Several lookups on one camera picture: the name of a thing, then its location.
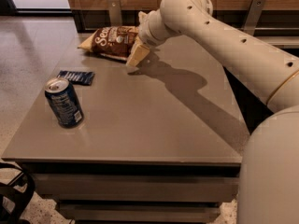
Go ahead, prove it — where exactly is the brown chip bag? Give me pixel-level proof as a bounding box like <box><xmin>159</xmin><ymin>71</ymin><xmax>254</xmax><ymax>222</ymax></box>
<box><xmin>78</xmin><ymin>26</ymin><xmax>138</xmax><ymax>61</ymax></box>

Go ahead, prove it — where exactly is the left metal bracket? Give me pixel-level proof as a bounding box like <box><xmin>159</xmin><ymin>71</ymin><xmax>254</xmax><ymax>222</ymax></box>
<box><xmin>107</xmin><ymin>0</ymin><xmax>122</xmax><ymax>26</ymax></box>

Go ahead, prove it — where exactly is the blue soda can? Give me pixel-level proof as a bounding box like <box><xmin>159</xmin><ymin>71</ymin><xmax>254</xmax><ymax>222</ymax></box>
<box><xmin>44</xmin><ymin>77</ymin><xmax>84</xmax><ymax>128</ymax></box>

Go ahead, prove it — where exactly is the right metal bracket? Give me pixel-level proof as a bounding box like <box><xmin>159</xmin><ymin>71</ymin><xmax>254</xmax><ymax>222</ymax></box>
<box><xmin>242</xmin><ymin>0</ymin><xmax>266</xmax><ymax>35</ymax></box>

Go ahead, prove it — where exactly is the metal bracket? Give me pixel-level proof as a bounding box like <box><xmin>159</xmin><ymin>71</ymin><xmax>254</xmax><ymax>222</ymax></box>
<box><xmin>107</xmin><ymin>0</ymin><xmax>122</xmax><ymax>26</ymax></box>
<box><xmin>242</xmin><ymin>0</ymin><xmax>266</xmax><ymax>35</ymax></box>

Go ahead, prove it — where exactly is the dark blue snack packet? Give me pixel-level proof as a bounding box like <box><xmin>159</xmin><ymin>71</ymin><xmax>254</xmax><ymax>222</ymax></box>
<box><xmin>57</xmin><ymin>70</ymin><xmax>95</xmax><ymax>86</ymax></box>

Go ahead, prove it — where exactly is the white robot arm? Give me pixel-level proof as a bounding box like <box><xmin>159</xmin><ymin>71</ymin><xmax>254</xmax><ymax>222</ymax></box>
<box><xmin>128</xmin><ymin>0</ymin><xmax>299</xmax><ymax>224</ymax></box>

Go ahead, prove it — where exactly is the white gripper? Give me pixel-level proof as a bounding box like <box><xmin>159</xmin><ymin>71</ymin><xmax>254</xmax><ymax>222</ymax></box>
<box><xmin>126</xmin><ymin>10</ymin><xmax>178</xmax><ymax>67</ymax></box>

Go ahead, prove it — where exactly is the black chair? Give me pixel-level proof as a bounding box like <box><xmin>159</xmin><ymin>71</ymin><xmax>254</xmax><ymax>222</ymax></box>
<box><xmin>0</xmin><ymin>162</ymin><xmax>36</xmax><ymax>224</ymax></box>

